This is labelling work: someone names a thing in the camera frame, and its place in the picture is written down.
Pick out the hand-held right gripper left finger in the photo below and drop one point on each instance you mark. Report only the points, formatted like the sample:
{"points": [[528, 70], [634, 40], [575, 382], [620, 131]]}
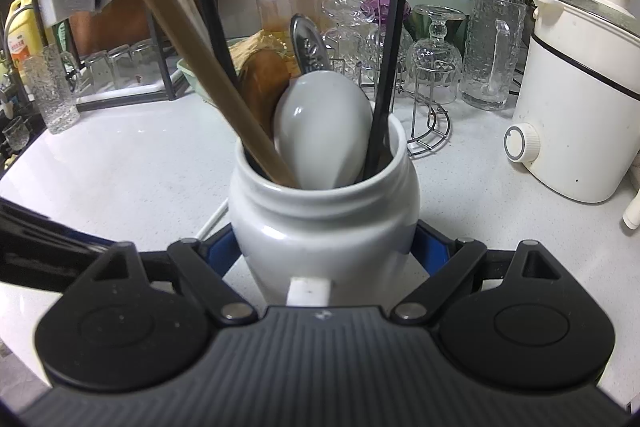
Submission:
{"points": [[220, 254]]}

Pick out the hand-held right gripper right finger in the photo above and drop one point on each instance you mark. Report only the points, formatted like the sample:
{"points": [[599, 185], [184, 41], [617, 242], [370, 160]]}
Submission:
{"points": [[432, 252]]}

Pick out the white ceramic jar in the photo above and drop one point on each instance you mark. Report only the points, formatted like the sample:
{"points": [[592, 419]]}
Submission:
{"points": [[320, 247]]}

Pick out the white ceramic spoon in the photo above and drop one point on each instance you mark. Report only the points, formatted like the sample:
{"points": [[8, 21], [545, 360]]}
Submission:
{"points": [[320, 127]]}

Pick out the wooden chopstick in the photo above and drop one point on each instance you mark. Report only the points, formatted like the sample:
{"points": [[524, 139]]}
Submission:
{"points": [[202, 52]]}

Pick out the small clear glass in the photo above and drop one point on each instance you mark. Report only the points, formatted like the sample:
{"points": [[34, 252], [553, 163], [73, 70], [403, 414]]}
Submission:
{"points": [[14, 134]]}

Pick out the slim textured glass tumbler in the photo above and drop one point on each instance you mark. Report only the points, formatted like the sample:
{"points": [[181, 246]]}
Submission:
{"points": [[52, 92]]}

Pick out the green plastic basket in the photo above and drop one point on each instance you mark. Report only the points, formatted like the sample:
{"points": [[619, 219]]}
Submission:
{"points": [[187, 77]]}

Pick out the clear stemmed glass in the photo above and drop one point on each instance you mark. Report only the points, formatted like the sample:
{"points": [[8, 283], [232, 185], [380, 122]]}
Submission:
{"points": [[432, 67], [345, 37]]}

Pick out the black metal dish rack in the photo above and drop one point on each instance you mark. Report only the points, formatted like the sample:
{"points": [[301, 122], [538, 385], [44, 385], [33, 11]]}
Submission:
{"points": [[167, 77]]}

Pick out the white electric cooking pot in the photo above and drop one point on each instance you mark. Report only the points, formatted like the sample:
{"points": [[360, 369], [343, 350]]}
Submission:
{"points": [[575, 107]]}

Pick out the clear glass jar red mark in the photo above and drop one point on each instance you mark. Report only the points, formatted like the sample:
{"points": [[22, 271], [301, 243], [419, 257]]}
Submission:
{"points": [[147, 62]]}

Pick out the enoki mushroom bundle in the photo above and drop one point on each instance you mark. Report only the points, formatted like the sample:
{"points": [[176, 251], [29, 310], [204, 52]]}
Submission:
{"points": [[255, 42]]}

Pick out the yellow oil bottle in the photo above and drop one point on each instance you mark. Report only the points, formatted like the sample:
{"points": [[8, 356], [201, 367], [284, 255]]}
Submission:
{"points": [[22, 22]]}

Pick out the purple glass cup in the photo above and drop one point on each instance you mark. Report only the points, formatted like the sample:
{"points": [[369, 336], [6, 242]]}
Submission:
{"points": [[372, 9]]}

